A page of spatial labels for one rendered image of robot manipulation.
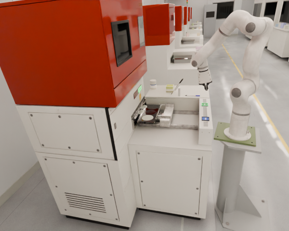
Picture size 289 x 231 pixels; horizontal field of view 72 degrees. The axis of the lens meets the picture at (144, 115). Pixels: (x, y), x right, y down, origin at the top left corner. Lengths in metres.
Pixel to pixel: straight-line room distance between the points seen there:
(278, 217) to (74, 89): 2.02
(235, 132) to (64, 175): 1.36
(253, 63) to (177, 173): 0.95
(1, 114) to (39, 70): 1.30
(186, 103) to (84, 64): 1.12
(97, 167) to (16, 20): 1.03
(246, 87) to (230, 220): 1.22
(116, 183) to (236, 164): 0.94
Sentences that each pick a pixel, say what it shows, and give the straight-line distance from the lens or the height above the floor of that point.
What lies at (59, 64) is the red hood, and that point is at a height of 1.49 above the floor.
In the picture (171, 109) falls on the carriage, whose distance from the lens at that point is 1.89.
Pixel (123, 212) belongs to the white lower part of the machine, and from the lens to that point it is 1.82.
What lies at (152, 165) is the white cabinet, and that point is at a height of 0.63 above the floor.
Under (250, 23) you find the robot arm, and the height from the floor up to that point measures 1.61.
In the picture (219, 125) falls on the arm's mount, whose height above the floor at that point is 0.83.
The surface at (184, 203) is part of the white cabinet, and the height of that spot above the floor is 0.24.
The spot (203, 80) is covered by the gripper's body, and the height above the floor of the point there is 1.19.
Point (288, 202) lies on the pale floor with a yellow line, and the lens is 2.47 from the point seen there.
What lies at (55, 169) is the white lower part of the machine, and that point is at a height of 0.66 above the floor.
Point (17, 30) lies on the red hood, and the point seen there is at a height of 1.68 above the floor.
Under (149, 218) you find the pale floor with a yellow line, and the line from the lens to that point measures 2.08.
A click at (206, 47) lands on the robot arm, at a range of 1.55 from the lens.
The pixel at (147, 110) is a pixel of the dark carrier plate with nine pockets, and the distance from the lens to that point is 1.85.
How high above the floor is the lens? 1.70
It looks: 27 degrees down
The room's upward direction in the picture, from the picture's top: 5 degrees counter-clockwise
